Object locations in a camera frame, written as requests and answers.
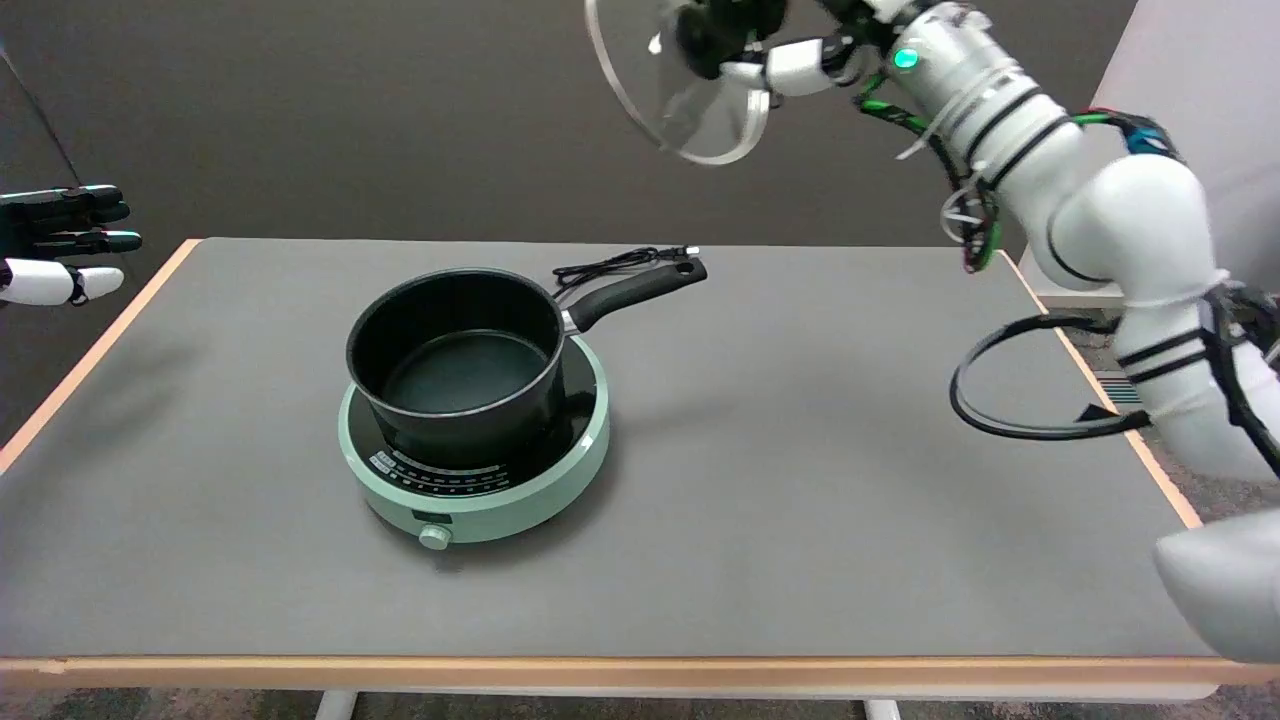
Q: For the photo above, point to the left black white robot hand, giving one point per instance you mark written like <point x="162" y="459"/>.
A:
<point x="60" y="245"/>

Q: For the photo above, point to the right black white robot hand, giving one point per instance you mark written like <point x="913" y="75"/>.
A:
<point x="745" y="40"/>

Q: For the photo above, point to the glass pot lid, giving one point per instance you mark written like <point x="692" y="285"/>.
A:
<point x="690" y="100"/>

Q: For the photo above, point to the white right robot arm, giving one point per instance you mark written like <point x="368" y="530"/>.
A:
<point x="1120" y="230"/>

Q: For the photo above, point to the black saucepan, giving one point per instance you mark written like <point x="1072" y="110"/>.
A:
<point x="465" y="360"/>

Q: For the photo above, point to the green induction cooker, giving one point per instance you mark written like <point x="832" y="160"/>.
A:
<point x="520" y="480"/>

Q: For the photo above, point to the white table leg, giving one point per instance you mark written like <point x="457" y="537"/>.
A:
<point x="335" y="704"/>
<point x="883" y="709"/>

